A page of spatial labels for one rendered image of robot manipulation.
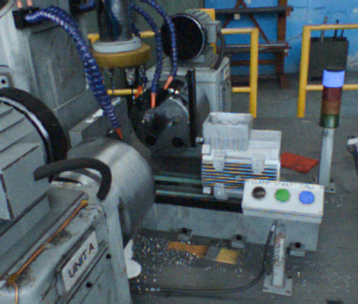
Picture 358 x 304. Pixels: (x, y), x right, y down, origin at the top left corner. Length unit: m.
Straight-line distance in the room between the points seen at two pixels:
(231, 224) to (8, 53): 0.74
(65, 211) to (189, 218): 0.57
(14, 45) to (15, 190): 0.60
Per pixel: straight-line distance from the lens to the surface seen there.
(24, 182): 0.59
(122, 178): 0.90
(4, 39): 1.13
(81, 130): 1.13
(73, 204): 0.74
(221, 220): 1.20
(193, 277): 1.11
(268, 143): 1.10
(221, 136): 1.10
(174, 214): 1.23
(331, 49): 5.87
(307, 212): 0.92
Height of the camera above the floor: 1.53
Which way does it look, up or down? 24 degrees down
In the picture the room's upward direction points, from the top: 3 degrees counter-clockwise
